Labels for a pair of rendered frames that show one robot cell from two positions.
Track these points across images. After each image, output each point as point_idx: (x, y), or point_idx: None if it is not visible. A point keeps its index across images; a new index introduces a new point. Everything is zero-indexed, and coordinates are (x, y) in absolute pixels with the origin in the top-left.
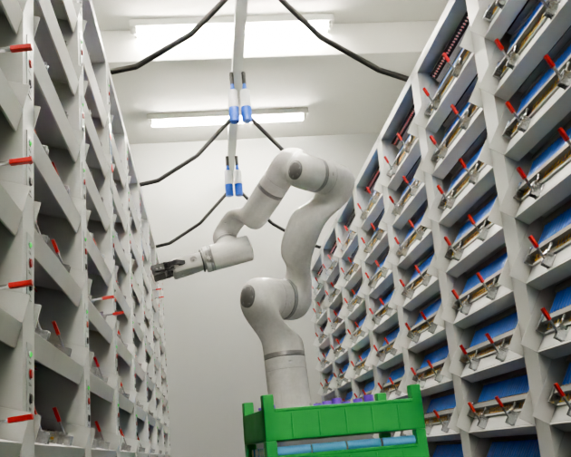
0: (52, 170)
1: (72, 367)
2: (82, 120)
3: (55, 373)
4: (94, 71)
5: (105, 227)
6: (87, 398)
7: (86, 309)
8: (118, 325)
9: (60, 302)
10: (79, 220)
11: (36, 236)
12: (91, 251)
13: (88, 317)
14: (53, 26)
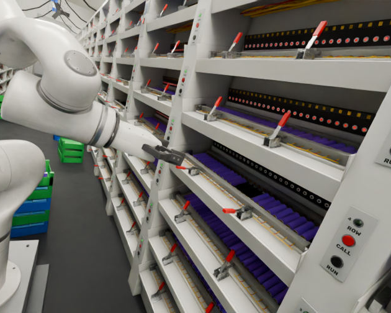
0: (142, 96)
1: (141, 179)
2: (194, 31)
3: None
4: None
5: (352, 87)
6: (149, 208)
7: (161, 163)
8: (355, 305)
9: None
10: (170, 109)
11: (128, 122)
12: (203, 130)
13: (177, 176)
14: (162, 22)
